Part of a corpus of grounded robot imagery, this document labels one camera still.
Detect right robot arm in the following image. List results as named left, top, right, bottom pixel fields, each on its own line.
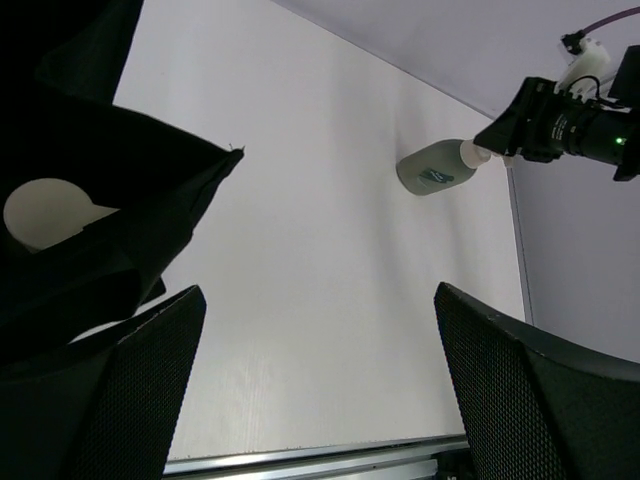
left=473, top=45, right=639, bottom=182

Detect right side aluminium rail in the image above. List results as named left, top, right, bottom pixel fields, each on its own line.
left=506, top=168, right=534, bottom=325

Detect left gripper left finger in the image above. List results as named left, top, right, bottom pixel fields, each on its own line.
left=1, top=285, right=206, bottom=479

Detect beige pump bottle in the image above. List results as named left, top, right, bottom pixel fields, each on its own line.
left=2, top=178, right=117, bottom=252

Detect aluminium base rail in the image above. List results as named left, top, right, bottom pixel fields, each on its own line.
left=162, top=435, right=468, bottom=479

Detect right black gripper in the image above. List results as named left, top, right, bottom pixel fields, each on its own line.
left=473, top=77, right=580, bottom=163

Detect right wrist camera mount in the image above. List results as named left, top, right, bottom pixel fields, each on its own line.
left=554, top=31, right=611, bottom=98

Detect black canvas bag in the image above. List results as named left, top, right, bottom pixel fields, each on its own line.
left=1, top=1, right=243, bottom=363

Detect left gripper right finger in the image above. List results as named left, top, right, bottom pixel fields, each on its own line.
left=434, top=282, right=639, bottom=479

